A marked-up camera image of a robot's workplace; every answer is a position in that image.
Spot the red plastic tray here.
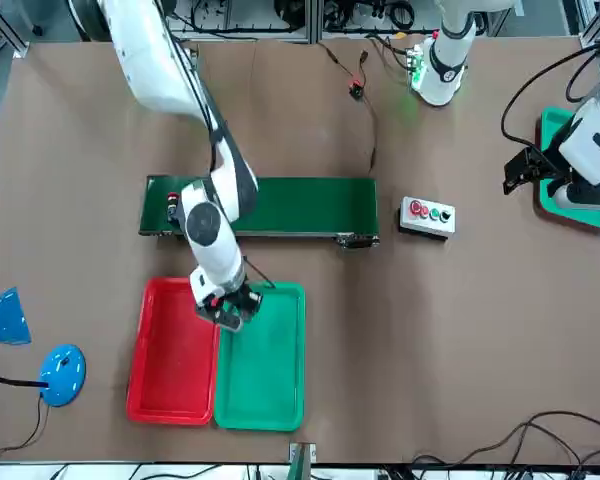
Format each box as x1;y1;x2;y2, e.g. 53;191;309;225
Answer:
126;277;225;426

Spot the green conveyor belt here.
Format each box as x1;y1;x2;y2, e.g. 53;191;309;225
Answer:
138;174;381;250

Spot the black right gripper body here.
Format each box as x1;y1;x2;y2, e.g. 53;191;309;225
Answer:
212;289;244;316

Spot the black lamp power cable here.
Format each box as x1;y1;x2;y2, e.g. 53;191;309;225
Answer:
0;394;51;464

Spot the blue desk lamp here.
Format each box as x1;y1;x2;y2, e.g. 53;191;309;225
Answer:
0;285;87;407

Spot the grey control box with buttons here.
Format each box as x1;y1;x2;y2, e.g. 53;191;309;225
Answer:
398;195;457;242

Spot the green plastic tray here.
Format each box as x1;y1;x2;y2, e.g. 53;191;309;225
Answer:
537;106;600;232
213;281;306;432

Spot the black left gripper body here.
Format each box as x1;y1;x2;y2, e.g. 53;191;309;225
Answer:
537;152;579;191

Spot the black red thin cable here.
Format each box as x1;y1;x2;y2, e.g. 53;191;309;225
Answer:
315;42;354;84

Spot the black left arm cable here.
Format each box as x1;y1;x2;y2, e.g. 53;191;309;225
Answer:
499;42;600;151

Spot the aluminium frame upright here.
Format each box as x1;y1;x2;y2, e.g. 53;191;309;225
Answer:
303;0;325;44

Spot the black red conveyor power cable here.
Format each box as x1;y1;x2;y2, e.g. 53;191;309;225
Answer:
359;94;380;171

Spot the black loose cable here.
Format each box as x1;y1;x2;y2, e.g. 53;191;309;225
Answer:
412;410;600;469

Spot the aluminium frame post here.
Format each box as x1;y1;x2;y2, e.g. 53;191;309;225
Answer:
288;441;318;480

